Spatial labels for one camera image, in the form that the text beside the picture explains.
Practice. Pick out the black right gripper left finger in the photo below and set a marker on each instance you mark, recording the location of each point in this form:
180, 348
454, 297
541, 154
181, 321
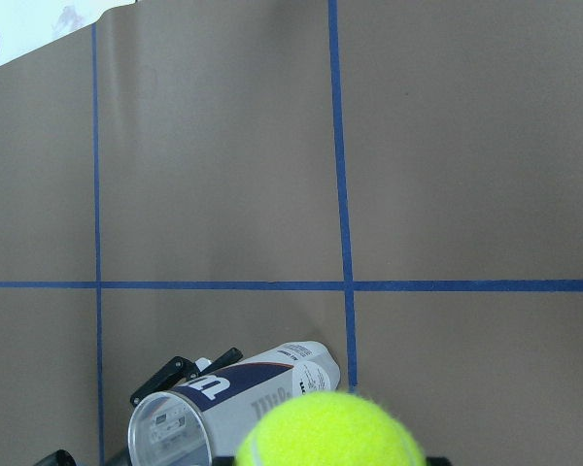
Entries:
223, 461

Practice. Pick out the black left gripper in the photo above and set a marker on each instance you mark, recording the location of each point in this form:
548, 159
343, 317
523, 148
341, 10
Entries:
176, 369

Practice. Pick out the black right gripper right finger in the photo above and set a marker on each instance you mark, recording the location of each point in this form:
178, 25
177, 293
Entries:
437, 461

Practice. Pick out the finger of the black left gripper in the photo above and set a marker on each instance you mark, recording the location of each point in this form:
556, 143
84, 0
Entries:
230, 357

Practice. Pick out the white tennis ball can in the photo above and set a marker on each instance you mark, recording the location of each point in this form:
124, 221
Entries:
208, 417

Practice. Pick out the yellow tennis ball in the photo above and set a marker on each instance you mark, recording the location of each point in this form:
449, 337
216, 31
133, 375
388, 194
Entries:
329, 428

